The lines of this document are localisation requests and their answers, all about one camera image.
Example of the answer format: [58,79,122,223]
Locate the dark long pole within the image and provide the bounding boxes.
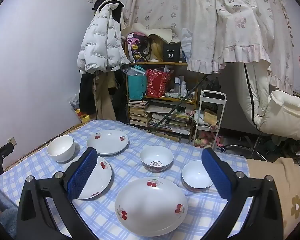
[149,76,208,132]

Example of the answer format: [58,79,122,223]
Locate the white cosmetic bottles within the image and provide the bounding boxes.
[174,76,197,98]

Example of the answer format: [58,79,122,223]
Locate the colourful printed bag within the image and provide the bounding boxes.
[126,32,149,62]

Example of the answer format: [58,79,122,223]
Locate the printed snack packets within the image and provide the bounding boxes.
[69,94,80,112]

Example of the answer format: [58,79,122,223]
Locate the white puffer jacket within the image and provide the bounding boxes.
[77,0,132,74]

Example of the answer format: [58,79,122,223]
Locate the white cherry print plate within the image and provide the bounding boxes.
[86,129,129,155]
[114,177,188,237]
[77,155,113,200]

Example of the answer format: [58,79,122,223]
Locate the floral ruffled curtain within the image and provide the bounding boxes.
[122,0,297,92]

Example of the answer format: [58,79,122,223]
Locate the black cardboard box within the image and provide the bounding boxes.
[163,42,182,62]

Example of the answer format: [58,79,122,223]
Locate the white rolling cart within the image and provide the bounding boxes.
[192,90,227,148]

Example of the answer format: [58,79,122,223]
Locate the tan paper bag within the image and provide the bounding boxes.
[204,111,219,127]

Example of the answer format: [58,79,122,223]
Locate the black hanging garment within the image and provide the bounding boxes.
[79,72,97,115]

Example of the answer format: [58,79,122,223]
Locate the blue plaid blanket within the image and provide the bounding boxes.
[0,119,250,240]

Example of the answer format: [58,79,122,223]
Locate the yellow foil packet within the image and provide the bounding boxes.
[76,109,90,123]

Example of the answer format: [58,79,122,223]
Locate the red patterned bag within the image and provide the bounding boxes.
[146,69,172,98]

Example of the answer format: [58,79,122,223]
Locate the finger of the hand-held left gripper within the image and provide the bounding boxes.
[0,142,15,159]

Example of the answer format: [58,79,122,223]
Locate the pile of magazines and books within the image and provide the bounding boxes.
[149,106,194,137]

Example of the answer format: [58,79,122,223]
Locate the pink toy scooter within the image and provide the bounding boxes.
[214,135,227,153]

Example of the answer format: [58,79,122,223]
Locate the small red patterned bowl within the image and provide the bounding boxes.
[181,160,214,193]

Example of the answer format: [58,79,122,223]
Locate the beige hanging pants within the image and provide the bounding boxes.
[94,70,118,121]

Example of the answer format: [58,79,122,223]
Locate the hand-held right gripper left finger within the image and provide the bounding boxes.
[16,147,98,240]

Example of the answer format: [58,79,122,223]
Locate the large red patterned bowl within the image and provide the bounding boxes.
[139,145,174,173]

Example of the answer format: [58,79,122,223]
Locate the teal shopping bag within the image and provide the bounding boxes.
[127,65,147,100]

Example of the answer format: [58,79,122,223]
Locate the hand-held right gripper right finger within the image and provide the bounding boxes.
[201,147,284,240]

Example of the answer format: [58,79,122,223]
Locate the plain white bowl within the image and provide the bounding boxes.
[47,135,75,162]

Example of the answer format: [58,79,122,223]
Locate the wooden shelf unit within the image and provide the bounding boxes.
[124,41,199,143]

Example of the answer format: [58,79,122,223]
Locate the brown flower blanket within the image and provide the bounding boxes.
[245,156,300,239]

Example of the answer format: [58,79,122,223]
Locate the stack of old books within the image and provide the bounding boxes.
[127,100,150,127]

